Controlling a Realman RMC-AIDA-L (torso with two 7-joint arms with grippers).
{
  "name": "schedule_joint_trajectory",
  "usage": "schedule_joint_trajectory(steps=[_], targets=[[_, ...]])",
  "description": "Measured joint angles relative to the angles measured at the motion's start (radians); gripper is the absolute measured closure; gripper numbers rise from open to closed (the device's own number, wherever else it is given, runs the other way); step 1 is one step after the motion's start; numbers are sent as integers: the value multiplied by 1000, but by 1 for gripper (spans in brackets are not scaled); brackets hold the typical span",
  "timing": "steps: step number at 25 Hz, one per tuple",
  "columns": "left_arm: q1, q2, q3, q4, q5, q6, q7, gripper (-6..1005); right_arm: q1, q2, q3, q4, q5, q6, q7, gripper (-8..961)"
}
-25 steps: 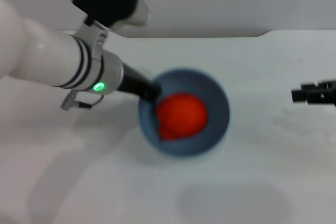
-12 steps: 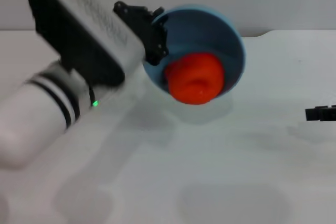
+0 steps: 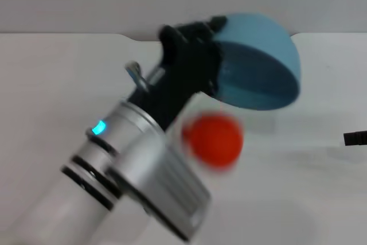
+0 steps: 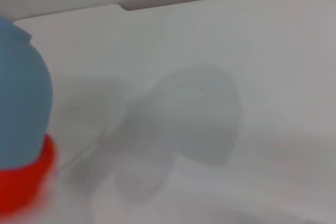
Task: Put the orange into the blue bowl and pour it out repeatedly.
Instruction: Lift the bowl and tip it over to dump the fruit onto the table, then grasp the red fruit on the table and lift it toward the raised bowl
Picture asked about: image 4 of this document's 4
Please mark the orange fruit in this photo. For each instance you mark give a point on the orange fruit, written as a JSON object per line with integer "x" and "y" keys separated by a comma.
{"x": 23, "y": 184}

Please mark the blue bowl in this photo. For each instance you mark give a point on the blue bowl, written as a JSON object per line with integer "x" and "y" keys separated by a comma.
{"x": 21, "y": 90}

